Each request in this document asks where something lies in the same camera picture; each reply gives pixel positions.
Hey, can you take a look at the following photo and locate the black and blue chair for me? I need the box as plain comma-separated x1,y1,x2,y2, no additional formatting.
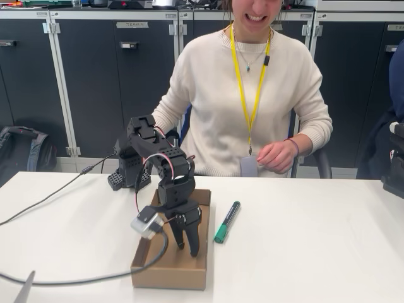
169,104,333,179

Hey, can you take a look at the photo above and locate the thick grey camera cable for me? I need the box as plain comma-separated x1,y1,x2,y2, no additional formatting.
0,227,169,287

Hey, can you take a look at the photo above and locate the person's left forearm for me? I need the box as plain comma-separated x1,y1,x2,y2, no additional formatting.
292,119,333,158

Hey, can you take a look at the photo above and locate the yellow lanyard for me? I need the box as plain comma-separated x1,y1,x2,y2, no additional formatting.
229,22,272,156

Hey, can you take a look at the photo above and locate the clear badge holder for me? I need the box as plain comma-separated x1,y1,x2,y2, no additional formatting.
240,155,259,177

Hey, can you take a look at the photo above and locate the person's left hand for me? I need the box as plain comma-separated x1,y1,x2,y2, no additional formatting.
256,140,299,174

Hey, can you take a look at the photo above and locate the red white servo wire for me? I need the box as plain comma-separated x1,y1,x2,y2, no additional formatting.
134,154,190,222

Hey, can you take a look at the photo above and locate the green plastic crate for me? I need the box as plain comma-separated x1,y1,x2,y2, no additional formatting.
22,0,74,8

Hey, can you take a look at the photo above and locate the person's right forearm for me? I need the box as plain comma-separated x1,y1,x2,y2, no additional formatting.
151,94,190,133

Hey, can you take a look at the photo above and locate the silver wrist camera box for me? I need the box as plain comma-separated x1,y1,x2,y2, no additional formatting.
130,206,165,240

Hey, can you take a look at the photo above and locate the green permanent marker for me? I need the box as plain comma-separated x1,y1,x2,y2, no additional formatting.
214,201,241,244

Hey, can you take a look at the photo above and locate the thin necklace with pendant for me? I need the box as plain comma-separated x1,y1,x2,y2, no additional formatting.
236,40,269,72

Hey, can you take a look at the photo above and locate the black grey backpack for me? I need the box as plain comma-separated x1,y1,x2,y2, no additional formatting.
0,125,58,187

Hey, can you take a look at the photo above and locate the thin grey power cable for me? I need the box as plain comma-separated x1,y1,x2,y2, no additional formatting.
0,152,120,227

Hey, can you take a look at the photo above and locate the person in navy top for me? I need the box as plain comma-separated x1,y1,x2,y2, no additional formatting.
355,47,404,180

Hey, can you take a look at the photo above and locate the open cardboard box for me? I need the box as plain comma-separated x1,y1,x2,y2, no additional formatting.
130,186,211,290

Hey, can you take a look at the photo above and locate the black device red logo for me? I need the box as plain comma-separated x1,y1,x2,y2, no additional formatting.
107,0,155,9

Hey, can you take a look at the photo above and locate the person in cream sweater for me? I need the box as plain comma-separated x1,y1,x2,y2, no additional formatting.
151,0,333,177

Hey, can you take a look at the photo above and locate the tangle of black cables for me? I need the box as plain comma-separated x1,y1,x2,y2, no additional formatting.
176,0,227,10

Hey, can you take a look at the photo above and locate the purple wrist band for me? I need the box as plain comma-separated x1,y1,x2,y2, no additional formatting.
283,138,300,158

